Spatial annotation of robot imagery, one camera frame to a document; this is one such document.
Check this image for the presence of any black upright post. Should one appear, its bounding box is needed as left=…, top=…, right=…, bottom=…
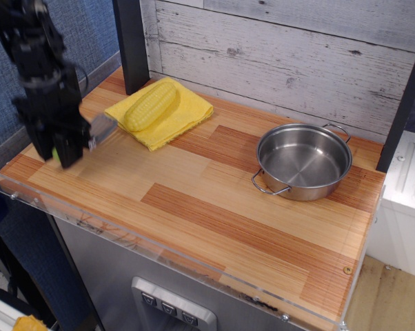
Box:
left=112, top=0, right=150, bottom=95
left=376, top=62, right=415, bottom=172

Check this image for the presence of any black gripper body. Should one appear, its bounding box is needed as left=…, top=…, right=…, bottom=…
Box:
left=12, top=67, right=90, bottom=137

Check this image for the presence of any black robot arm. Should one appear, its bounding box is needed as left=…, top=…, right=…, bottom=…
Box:
left=0, top=1, right=91, bottom=168

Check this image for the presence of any white box with ridges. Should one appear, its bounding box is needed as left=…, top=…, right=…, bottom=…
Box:
left=366, top=131, right=415, bottom=276

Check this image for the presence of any silver dispenser button panel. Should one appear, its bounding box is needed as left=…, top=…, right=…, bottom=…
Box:
left=131, top=277, right=217, bottom=330

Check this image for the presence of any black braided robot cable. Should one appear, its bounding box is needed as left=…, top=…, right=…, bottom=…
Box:
left=74, top=65, right=90, bottom=94

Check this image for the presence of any silver toy fridge cabinet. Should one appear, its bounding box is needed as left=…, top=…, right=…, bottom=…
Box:
left=54, top=217, right=336, bottom=331

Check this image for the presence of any yellow folded cloth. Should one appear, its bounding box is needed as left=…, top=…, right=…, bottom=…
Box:
left=104, top=78, right=213, bottom=151

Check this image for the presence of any yellow black object bottom left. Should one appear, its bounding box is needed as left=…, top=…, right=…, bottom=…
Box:
left=12, top=315, right=48, bottom=331

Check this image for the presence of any black left upright post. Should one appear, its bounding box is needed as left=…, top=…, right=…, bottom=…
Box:
left=112, top=0, right=150, bottom=95

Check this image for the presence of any green handled grey spatula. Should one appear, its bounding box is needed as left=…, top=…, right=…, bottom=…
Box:
left=52, top=114, right=117, bottom=163

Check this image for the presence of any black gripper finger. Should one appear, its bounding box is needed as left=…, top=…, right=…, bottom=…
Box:
left=53, top=132, right=90, bottom=168
left=26, top=121, right=54, bottom=161

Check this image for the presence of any yellow plastic corn cob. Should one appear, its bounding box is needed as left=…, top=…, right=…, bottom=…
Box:
left=123, top=82, right=177, bottom=132

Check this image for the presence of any black right upright post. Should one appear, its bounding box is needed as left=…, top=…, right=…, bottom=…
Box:
left=376, top=62, right=415, bottom=172

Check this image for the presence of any stainless steel pot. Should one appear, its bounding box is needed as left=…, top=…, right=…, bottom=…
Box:
left=252, top=123, right=352, bottom=201

